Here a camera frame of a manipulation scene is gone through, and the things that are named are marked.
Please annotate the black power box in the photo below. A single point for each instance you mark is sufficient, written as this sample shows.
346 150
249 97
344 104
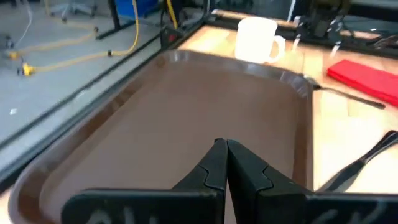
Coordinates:
171 37

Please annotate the black stand leg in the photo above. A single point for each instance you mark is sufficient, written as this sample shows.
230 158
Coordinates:
115 15

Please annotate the grey office chair base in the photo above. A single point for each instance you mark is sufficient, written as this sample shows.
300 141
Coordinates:
73 7

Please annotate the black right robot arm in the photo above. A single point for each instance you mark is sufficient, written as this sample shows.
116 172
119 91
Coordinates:
329 4

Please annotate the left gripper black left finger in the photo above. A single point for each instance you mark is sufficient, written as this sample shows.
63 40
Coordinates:
199 205

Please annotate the white ceramic mug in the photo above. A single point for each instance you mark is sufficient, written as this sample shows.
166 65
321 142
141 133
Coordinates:
255 40

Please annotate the brown plastic tray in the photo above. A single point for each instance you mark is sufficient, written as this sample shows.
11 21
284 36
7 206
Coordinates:
171 109

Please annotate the red napkin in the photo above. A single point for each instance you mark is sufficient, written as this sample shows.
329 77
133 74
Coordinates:
367 79

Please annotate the dark metal fork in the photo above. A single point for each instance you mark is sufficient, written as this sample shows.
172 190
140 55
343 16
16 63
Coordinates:
348 95

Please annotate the blue bin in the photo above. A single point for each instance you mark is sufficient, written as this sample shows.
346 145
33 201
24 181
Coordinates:
146 7

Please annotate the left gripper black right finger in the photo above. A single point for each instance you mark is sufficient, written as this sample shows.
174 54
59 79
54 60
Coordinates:
264 202

